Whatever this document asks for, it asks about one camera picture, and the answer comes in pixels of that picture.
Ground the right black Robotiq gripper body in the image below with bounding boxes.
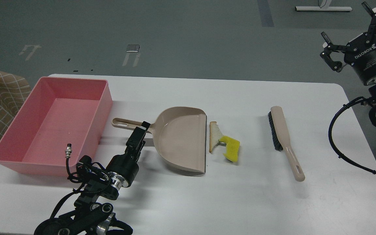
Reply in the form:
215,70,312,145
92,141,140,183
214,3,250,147
344,33,376,86

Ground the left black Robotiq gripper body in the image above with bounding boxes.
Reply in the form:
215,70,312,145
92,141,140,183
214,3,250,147
106,154,139,188

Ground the beige plastic dustpan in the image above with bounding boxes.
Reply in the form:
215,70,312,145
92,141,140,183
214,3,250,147
111,106,207,173

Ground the bread slice piece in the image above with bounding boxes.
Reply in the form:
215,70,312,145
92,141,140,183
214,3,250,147
209,121,223,153

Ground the beige hand brush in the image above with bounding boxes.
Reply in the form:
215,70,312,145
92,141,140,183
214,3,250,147
268,106,306,182

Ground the yellow sponge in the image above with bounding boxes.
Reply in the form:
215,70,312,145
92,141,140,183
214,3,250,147
219,135,240,163

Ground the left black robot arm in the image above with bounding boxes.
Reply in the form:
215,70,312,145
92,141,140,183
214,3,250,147
34,122,150,235

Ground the pink plastic bin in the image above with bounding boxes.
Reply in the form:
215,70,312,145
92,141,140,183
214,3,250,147
0,76,113,177

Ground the grey floor plate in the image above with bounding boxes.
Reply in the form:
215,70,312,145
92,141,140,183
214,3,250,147
126,44,140,53

